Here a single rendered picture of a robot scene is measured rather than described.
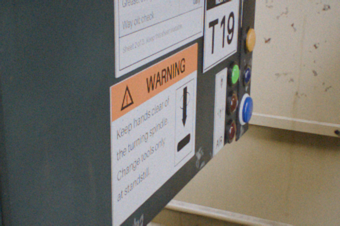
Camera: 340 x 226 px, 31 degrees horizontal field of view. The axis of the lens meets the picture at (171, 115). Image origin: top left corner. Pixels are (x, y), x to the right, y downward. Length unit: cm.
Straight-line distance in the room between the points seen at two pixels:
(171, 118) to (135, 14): 11
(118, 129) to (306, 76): 103
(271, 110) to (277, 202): 24
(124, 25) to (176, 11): 9
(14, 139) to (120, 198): 14
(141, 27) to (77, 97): 9
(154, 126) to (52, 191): 14
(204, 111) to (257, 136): 92
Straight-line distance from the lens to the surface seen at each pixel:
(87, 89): 38
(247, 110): 69
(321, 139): 146
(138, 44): 43
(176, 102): 51
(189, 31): 52
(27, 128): 33
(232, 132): 66
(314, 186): 150
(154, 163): 48
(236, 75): 64
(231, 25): 62
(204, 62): 56
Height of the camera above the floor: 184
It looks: 19 degrees down
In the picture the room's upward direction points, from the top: 1 degrees clockwise
